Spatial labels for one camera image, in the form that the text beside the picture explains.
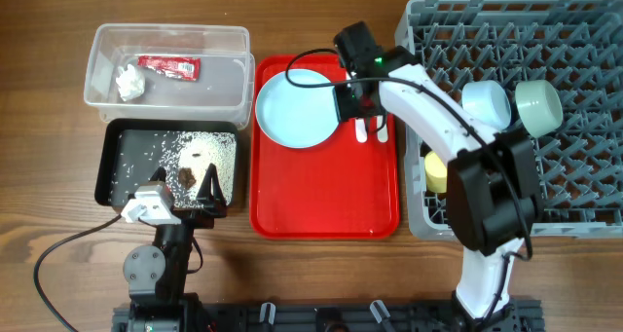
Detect light blue plate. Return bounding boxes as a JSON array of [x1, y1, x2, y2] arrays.
[[255, 71, 339, 149]]

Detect white plastic fork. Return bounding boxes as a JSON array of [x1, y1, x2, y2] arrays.
[[354, 118, 368, 143]]

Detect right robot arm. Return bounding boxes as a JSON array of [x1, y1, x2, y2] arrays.
[[333, 21, 543, 331]]

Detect white napkin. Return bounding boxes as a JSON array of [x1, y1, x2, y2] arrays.
[[115, 64, 146, 101]]

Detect red serving tray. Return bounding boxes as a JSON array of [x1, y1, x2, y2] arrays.
[[248, 54, 401, 240]]

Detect black plastic tray bin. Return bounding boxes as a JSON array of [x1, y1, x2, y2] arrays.
[[94, 119, 239, 212]]

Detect clear plastic bin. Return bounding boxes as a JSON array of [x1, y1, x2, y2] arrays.
[[84, 23, 255, 129]]

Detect grey dishwasher rack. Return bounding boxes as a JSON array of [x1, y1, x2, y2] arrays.
[[394, 0, 622, 240]]

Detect yellow plastic cup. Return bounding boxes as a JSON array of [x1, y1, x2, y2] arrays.
[[424, 151, 448, 194]]

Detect light blue small bowl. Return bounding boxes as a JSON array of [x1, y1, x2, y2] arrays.
[[461, 80, 511, 130]]

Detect left black cable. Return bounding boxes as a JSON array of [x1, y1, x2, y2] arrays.
[[32, 213, 123, 332]]

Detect white plastic spoon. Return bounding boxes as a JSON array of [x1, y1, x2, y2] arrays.
[[376, 115, 388, 143]]

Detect red ketchup packet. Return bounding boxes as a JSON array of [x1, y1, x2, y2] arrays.
[[137, 55, 201, 82]]

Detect right black cable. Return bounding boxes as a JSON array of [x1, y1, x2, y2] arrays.
[[284, 48, 534, 318]]

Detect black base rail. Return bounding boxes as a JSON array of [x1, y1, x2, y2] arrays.
[[111, 300, 544, 332]]

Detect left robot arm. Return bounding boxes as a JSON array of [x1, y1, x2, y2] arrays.
[[111, 164, 227, 332]]

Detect brown food scrap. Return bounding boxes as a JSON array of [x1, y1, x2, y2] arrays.
[[177, 167, 197, 190]]

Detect mint green bowl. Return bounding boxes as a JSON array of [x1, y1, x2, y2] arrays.
[[515, 80, 564, 138]]

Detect white rice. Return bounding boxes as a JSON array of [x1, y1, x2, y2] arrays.
[[163, 132, 237, 208]]

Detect black cable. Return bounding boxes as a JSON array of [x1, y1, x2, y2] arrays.
[[284, 48, 534, 318], [32, 213, 123, 332]]

